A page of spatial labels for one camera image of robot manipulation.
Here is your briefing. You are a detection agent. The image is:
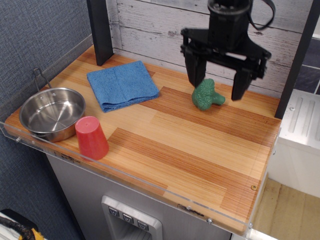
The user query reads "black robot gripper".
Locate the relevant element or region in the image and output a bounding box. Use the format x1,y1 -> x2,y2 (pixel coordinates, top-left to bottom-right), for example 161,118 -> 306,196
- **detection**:
181,11 -> 271,101

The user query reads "blue rag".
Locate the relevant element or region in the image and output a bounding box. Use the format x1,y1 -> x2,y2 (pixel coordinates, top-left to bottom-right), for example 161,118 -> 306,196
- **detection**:
87,61 -> 160,113

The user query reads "red plastic cup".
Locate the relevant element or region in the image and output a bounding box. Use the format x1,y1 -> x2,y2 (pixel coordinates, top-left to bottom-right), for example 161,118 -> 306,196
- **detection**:
75,116 -> 109,161

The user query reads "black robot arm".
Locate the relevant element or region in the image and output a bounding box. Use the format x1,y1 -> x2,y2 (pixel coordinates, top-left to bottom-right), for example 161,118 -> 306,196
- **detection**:
181,0 -> 272,101

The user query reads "yellow object at corner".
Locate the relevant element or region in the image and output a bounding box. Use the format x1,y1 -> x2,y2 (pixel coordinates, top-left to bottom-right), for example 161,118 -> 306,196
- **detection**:
22,228 -> 45,240

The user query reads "green toy broccoli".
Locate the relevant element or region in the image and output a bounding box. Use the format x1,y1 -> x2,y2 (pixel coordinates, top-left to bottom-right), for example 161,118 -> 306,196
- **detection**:
191,78 -> 226,111

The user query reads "white toy sink unit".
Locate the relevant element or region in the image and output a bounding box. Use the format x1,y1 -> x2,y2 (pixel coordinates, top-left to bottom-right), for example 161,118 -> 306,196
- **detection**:
267,89 -> 320,197

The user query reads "clear acrylic table guard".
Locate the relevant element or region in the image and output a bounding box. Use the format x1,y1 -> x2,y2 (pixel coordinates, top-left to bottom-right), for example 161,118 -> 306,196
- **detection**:
0,123 -> 268,240

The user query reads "stainless steel pan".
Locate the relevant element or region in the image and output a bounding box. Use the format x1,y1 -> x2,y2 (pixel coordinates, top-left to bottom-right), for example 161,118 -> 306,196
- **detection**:
19,81 -> 86,142

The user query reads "grey toy fridge cabinet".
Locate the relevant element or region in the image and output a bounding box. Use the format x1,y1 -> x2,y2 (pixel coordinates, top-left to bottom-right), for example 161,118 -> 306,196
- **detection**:
47,155 -> 232,240

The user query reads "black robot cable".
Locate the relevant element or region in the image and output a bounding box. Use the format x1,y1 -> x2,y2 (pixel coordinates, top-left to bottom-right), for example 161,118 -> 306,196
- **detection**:
248,0 -> 276,31

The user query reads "dark right support post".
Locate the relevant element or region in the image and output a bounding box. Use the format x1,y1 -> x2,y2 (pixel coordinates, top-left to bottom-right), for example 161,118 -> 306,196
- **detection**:
274,0 -> 320,120

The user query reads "dark support post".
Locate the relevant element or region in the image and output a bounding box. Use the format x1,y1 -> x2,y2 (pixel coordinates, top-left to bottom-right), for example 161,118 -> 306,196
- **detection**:
274,0 -> 320,120
86,0 -> 114,66

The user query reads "dark left support post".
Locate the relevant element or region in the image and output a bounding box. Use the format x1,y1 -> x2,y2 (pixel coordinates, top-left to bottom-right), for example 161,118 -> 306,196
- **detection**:
86,0 -> 114,66

